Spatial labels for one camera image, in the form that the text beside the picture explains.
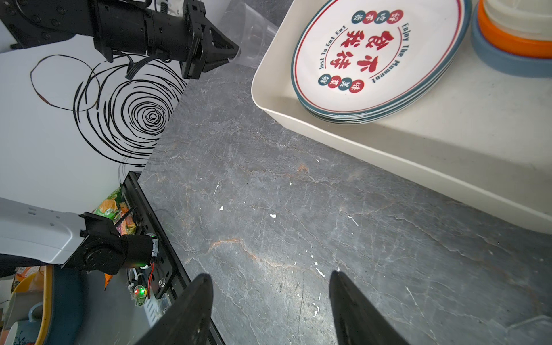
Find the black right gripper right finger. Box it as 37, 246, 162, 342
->
329, 271, 408, 344

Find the cream bowl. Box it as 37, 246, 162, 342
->
483, 0, 551, 41

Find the orange bowl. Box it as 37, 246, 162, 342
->
477, 1, 551, 59

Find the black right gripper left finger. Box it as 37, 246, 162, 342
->
137, 273, 214, 345

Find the green snack bag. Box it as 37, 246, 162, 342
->
93, 187, 128, 221

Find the cream plastic bin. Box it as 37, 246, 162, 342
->
252, 1, 551, 233

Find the white slotted cable duct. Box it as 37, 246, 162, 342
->
143, 293, 172, 327

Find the green rim plate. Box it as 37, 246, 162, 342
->
298, 12, 471, 124

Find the blue bowl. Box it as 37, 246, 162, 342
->
471, 9, 551, 78

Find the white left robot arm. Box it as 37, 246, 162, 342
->
1, 1, 238, 274

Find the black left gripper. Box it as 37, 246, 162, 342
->
89, 1, 239, 80

